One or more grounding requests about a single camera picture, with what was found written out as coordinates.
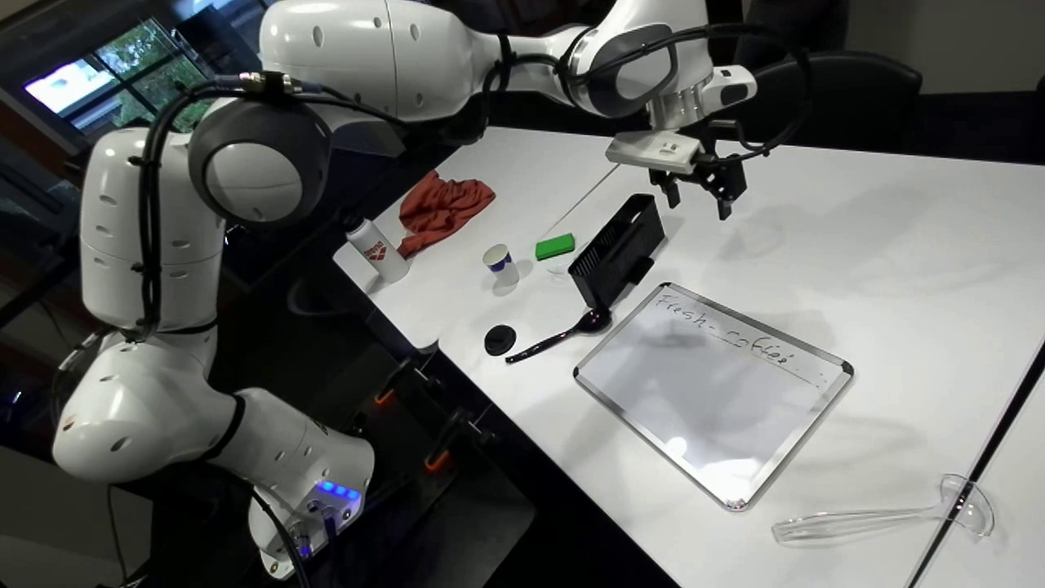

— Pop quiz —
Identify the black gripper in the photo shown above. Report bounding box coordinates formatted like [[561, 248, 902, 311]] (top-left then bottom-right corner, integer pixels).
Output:
[[649, 141, 747, 223]]

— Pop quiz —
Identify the black slotted ladle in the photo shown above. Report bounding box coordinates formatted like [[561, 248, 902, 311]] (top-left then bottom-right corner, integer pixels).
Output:
[[506, 311, 610, 366]]

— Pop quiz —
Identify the clear plastic spoon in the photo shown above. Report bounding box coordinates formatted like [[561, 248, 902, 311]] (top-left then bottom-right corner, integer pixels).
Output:
[[769, 473, 997, 545]]

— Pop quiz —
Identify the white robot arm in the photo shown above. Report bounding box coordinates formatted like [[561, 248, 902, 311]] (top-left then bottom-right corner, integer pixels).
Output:
[[52, 0, 758, 579]]

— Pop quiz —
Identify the green eraser block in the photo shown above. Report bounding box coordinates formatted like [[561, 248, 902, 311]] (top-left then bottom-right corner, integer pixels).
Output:
[[536, 233, 575, 260]]

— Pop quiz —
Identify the white paper cup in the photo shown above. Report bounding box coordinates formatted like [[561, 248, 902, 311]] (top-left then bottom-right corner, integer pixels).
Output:
[[484, 246, 520, 286]]

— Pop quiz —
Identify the small framed whiteboard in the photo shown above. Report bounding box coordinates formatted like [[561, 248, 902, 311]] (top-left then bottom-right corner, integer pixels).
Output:
[[575, 282, 854, 508]]

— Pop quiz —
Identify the round black cap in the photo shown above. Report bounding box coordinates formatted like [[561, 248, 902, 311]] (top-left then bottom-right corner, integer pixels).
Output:
[[484, 324, 515, 354]]

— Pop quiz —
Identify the red cloth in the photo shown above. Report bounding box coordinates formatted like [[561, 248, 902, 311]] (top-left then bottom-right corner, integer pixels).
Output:
[[397, 174, 495, 256]]

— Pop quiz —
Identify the orange black clamp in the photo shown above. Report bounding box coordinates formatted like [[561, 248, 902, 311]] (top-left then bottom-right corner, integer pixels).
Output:
[[371, 348, 433, 407], [420, 407, 478, 473]]

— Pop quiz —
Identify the white pill bottle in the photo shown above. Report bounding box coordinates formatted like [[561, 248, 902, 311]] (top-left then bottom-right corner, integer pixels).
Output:
[[350, 217, 387, 273]]

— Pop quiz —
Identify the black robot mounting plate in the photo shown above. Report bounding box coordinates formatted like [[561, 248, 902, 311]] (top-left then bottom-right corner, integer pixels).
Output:
[[288, 354, 536, 588]]

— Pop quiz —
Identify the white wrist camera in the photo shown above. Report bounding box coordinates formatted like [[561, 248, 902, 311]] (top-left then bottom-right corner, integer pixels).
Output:
[[607, 129, 698, 174]]

